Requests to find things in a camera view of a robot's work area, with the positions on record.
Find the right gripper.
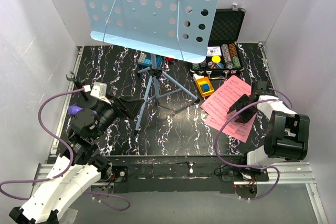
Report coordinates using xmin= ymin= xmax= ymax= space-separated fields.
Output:
xmin=228 ymin=93 xmax=259 ymax=124

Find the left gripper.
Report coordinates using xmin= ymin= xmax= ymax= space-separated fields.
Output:
xmin=92 ymin=93 xmax=144 ymax=140

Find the pink sheet music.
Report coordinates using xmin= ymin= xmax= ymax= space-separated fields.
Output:
xmin=201 ymin=76 xmax=251 ymax=119
xmin=205 ymin=114 xmax=257 ymax=143

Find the black microphone stand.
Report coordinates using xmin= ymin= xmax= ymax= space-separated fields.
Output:
xmin=65 ymin=71 xmax=99 ymax=109

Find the purple toy microphone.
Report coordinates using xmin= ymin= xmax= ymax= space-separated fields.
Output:
xmin=67 ymin=105 xmax=97 ymax=116

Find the light blue music stand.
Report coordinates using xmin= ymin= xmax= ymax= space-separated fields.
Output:
xmin=76 ymin=0 xmax=225 ymax=135

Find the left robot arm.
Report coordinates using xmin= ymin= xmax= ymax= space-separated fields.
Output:
xmin=9 ymin=95 xmax=144 ymax=223

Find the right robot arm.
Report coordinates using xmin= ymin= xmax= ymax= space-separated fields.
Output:
xmin=228 ymin=81 xmax=310 ymax=181

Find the yellow toy bin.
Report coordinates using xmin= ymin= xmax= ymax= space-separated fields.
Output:
xmin=193 ymin=73 xmax=215 ymax=98

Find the blue toy brick block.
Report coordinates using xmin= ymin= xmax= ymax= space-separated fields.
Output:
xmin=137 ymin=52 xmax=163 ymax=68

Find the black poker chip case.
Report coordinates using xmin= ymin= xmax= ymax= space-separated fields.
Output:
xmin=190 ymin=8 xmax=245 ymax=75

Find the yellow round chip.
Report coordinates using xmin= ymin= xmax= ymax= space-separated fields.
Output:
xmin=212 ymin=55 xmax=221 ymax=63

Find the red toy brick block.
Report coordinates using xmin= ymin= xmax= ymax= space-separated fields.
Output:
xmin=166 ymin=57 xmax=175 ymax=62

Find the white card deck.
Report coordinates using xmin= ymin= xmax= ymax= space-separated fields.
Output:
xmin=206 ymin=46 xmax=222 ymax=57

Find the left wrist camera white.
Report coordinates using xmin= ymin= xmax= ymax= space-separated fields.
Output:
xmin=90 ymin=82 xmax=112 ymax=105

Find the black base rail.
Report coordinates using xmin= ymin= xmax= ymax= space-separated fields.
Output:
xmin=107 ymin=155 xmax=253 ymax=194

